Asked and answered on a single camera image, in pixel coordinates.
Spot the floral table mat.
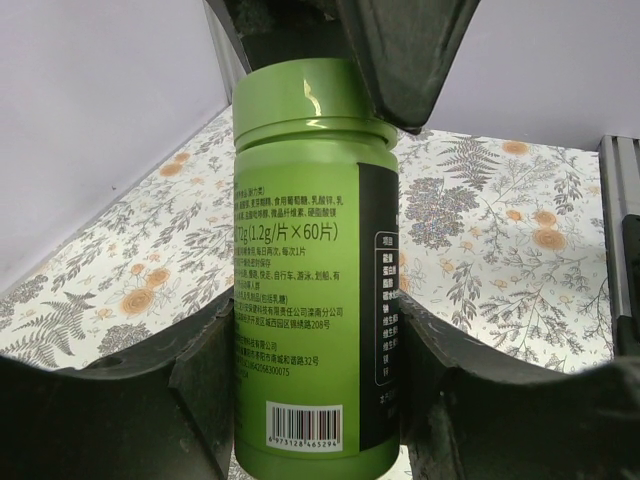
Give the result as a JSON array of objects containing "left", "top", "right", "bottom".
[{"left": 1, "top": 112, "right": 613, "bottom": 373}]

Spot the green pill bottle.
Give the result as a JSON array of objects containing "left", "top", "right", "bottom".
[{"left": 232, "top": 58, "right": 402, "bottom": 479}]

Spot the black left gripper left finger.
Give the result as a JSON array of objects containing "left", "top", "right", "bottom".
[{"left": 1, "top": 294, "right": 233, "bottom": 479}]

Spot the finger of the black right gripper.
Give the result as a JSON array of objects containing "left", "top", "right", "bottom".
[
  {"left": 337, "top": 0, "right": 480, "bottom": 135},
  {"left": 207, "top": 0, "right": 350, "bottom": 73}
]

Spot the aluminium frame rail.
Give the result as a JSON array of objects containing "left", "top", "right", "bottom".
[{"left": 599, "top": 135, "right": 639, "bottom": 319}]

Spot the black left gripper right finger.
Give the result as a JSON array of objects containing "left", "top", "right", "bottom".
[{"left": 400, "top": 295, "right": 639, "bottom": 479}]

